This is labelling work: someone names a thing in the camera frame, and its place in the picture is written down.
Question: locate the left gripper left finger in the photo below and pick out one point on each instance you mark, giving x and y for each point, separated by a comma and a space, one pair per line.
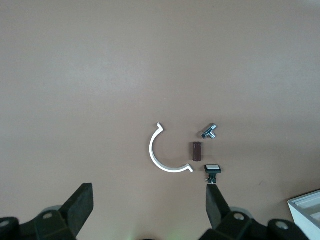
77, 207

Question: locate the white drawer cabinet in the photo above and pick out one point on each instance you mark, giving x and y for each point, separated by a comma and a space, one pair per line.
306, 215

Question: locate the chrome tee pipe fitting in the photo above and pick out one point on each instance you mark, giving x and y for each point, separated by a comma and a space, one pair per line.
208, 131

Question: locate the black white square push button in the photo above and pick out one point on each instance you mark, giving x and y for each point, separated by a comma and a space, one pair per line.
213, 169

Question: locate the dark brown ribbed block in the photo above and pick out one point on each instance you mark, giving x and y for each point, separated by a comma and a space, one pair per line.
196, 151

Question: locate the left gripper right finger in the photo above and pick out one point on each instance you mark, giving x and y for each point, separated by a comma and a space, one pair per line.
216, 207

